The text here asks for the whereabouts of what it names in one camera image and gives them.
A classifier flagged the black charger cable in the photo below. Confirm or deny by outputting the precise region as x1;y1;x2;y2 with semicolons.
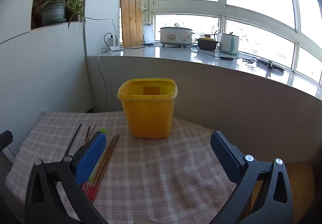
104;33;154;52

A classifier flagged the black chopstick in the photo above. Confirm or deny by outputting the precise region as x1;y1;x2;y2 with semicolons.
65;124;82;158

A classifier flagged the wooden stool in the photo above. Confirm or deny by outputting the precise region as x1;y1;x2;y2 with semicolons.
285;162;316;223

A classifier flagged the white and mint kettle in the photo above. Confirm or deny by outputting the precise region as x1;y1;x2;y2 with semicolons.
219;32;240;55

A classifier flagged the thin tangled black cable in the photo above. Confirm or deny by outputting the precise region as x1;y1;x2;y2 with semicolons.
242;58;261;70

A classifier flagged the white window frame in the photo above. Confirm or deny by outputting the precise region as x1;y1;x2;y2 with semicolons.
139;0;322;94

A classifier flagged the black power cord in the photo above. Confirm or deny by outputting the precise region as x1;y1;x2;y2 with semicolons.
186;45;242;61

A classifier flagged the white cutting board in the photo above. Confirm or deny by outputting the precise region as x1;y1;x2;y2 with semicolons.
142;21;156;45

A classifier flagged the green plastic spoon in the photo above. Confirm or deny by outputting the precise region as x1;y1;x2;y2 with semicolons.
87;128;107;182

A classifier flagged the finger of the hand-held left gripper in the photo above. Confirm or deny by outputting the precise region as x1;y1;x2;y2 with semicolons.
0;130;13;150

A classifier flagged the brown wooden chopstick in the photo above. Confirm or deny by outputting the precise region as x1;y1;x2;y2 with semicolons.
86;125;97;144

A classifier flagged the wooden plank board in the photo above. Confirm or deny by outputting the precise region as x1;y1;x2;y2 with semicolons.
120;0;144;48

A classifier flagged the white power strip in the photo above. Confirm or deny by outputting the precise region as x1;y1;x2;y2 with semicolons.
253;57;285;71

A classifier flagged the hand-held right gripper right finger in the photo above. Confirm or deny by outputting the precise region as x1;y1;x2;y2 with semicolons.
210;130;294;224

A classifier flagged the white floral electric cooker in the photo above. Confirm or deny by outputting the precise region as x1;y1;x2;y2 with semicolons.
159;23;195;47

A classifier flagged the white windowsill counter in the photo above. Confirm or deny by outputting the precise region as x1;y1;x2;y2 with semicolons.
87;44;322;100

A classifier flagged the brown pot with yellow lid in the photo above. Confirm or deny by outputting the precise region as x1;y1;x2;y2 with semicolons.
196;34;220;51

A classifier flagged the white cable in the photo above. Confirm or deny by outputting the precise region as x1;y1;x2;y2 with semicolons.
98;49;111;114

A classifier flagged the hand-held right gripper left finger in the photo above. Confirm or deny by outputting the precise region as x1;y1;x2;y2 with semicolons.
25;131;107;224

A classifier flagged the pink checked cloth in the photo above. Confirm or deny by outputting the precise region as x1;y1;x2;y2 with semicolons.
5;111;238;224

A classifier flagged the small black device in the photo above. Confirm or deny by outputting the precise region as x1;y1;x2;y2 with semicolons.
265;61;274;78

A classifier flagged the yellow plastic container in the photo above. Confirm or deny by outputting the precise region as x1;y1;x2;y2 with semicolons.
117;78;178;139

